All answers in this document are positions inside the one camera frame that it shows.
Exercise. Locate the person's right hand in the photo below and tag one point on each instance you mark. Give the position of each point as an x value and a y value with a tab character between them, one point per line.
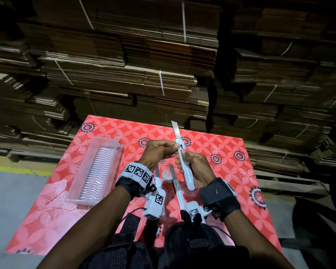
198	169

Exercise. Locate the clear plastic tray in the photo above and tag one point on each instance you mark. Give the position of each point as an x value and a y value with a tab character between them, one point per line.
95	172

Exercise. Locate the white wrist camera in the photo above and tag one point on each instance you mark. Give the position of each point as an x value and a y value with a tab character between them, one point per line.
155	201
194	210

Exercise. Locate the person's right thumb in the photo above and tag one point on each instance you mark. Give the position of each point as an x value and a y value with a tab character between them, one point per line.
189	154

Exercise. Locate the stack of flattened cardboard boxes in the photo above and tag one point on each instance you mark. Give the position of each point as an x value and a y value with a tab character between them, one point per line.
280	81
114	58

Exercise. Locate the wooden pallet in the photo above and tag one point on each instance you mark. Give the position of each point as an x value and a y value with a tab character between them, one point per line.
291	183

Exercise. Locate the white utility knife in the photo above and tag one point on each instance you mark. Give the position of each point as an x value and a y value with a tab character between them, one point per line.
188	176
177	187

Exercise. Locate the person's left thumb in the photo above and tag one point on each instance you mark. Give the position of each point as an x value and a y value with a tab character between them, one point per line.
172	152

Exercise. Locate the person's left forearm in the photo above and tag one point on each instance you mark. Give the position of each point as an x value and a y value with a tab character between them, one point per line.
92	229

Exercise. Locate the red floral tablecloth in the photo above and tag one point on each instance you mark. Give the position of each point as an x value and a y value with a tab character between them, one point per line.
224	170

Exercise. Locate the white marker wrist band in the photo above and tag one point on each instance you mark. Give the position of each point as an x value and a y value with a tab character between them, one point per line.
137	172

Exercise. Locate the person's right forearm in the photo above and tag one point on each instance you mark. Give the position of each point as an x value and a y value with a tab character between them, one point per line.
254	243

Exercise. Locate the person's left hand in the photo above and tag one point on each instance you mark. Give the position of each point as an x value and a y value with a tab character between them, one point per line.
154	154

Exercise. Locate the black chest harness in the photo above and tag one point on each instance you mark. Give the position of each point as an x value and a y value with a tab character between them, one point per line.
184	246

